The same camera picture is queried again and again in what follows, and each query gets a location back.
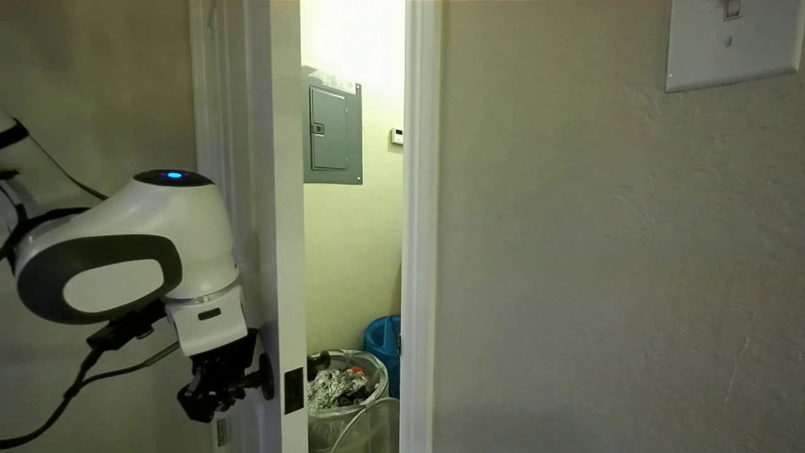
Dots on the white light switch plate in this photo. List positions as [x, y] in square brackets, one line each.
[723, 50]

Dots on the trash can with clear bag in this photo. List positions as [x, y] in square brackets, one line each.
[343, 387]

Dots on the black door knob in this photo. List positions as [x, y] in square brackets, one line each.
[319, 363]

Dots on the blue bin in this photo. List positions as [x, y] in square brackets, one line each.
[382, 343]

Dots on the white door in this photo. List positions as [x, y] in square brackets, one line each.
[277, 189]

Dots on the white door frame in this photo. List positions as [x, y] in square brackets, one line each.
[420, 226]

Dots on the black door latch plate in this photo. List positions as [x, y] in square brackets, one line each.
[294, 390]

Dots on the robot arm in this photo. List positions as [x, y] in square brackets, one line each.
[151, 220]

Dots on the grey electrical panel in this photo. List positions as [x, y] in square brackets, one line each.
[332, 129]

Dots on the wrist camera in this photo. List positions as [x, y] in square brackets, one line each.
[126, 327]

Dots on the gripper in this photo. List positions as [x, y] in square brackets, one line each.
[227, 358]

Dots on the white thermostat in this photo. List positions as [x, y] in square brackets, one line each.
[397, 136]

